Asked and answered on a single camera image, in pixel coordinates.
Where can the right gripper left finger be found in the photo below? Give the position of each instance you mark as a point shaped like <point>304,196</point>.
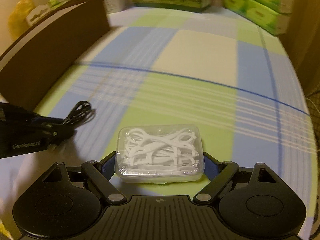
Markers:
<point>98,174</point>

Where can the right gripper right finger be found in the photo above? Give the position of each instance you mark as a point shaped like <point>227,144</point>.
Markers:
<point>220,175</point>

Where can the clear box of floss picks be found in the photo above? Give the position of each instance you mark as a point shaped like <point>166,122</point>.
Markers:
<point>159,154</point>

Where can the large brown storage box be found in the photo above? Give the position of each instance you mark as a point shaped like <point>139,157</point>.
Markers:
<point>34,62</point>

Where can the checked bed sheet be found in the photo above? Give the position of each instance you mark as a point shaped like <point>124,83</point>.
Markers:
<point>215,70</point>

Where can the green tissue pack bundle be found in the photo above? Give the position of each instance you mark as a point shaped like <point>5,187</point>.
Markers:
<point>271,15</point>

